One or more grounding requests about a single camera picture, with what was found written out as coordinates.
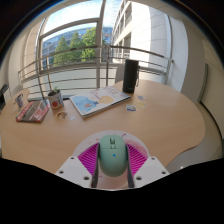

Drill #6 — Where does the metal balcony railing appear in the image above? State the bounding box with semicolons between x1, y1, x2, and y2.
17;44;174;99

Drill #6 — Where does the white chair back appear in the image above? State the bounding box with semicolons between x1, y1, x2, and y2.
12;83;25;96
114;62;126;85

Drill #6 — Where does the red dark magazine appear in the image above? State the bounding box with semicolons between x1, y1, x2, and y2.
15;98;51;124

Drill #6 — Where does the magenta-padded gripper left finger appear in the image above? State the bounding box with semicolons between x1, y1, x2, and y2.
54;142;101;188

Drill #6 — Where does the mint green computer mouse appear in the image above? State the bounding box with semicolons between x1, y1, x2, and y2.
97;134;129;178

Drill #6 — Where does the tall black speaker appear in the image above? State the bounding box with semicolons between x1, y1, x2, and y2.
121;58;141;95

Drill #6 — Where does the small printed mug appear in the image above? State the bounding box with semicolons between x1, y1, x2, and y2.
14;93;25;110

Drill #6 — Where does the black grey office printer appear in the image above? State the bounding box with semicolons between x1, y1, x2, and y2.
0;83;10;111

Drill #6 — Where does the small round brown sticker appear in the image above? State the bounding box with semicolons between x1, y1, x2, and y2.
55;110;68;120

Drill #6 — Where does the white mug with plant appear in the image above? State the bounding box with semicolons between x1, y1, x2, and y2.
47;86;65;111

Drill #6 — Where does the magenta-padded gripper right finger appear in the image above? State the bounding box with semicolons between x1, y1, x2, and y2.
126;143;170;188

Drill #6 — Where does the light blue illustrated book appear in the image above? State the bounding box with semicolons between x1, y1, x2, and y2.
68;85;132;120

